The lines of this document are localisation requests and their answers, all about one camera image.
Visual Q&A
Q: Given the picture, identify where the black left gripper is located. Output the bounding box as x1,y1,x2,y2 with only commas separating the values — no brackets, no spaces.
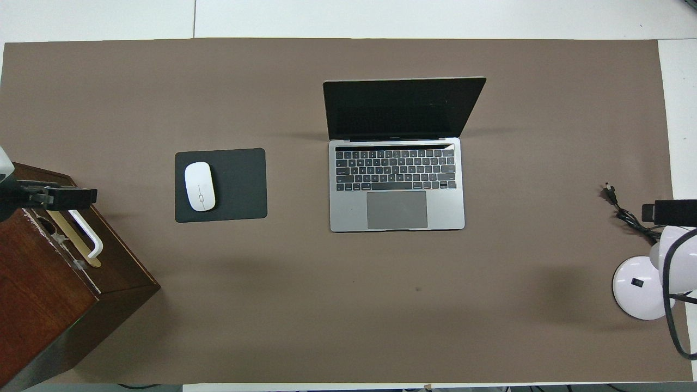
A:
0,184,97,221

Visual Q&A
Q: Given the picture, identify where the silver laptop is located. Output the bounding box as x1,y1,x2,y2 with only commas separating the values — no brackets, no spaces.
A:
322,77,487,233

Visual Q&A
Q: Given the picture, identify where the white desk lamp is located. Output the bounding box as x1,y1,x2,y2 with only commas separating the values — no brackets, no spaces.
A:
612,226,697,321

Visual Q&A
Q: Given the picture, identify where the dark wooden box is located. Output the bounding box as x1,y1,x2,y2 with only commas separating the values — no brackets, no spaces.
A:
0,162,161,391

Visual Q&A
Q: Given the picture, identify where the white computer mouse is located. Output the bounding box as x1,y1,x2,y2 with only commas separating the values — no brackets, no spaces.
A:
184,162,216,212

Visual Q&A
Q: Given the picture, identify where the black mouse pad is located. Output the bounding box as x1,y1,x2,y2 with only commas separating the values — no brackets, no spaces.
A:
174,148,268,224

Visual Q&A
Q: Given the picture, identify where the brown table mat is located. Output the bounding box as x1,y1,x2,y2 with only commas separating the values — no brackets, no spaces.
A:
0,37,693,384

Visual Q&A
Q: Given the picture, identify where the brass handle plate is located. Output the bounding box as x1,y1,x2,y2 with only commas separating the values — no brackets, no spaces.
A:
48,210,102,268

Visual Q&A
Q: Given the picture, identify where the white box handle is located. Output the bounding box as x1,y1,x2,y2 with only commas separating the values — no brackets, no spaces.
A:
68,210,104,259

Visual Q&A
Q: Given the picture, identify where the black lamp power cable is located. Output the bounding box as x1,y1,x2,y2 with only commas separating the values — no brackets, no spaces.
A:
603,184,662,243

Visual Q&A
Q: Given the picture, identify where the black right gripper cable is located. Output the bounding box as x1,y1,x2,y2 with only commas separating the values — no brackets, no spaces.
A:
661,228,697,361

